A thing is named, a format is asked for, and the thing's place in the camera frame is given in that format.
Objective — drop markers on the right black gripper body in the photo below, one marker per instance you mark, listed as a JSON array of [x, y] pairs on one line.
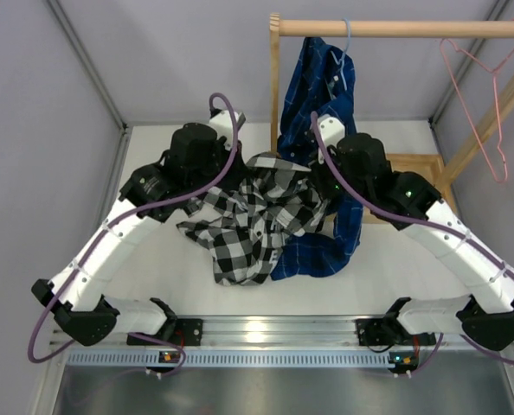
[[328, 187]]

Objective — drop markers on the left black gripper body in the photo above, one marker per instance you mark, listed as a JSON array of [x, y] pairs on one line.
[[228, 180]]

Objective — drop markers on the black white checkered shirt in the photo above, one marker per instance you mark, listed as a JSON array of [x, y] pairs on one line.
[[275, 201]]

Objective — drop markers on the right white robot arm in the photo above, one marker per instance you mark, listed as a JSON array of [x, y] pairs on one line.
[[413, 206]]

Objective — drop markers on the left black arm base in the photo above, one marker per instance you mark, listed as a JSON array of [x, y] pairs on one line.
[[179, 331]]

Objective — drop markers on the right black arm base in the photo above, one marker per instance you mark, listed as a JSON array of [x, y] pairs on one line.
[[380, 332]]

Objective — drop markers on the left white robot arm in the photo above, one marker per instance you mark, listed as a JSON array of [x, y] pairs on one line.
[[197, 158]]

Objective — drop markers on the blue plaid shirt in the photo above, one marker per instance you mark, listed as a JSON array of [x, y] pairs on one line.
[[323, 83]]

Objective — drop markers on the wooden clothes rack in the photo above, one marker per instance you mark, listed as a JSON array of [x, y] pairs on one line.
[[443, 174]]

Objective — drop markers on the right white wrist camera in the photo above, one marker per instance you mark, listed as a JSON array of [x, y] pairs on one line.
[[331, 130]]

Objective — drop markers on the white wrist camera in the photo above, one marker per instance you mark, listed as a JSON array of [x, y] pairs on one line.
[[331, 130], [223, 125]]

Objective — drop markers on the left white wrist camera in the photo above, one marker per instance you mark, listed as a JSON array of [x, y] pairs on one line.
[[223, 125]]

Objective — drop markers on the left aluminium frame post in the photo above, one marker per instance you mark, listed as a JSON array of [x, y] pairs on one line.
[[86, 62]]

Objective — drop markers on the aluminium frame post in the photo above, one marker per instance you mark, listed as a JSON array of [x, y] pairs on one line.
[[86, 62], [494, 13]]

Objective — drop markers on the blue wire hanger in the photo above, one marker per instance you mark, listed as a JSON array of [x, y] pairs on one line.
[[340, 60]]

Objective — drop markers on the aluminium mounting rail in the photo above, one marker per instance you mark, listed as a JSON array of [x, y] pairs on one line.
[[272, 332]]

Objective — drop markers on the right aluminium frame post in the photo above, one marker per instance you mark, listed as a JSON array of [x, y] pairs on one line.
[[494, 13]]

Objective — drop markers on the slotted grey cable duct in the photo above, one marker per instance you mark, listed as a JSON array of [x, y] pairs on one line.
[[229, 358]]

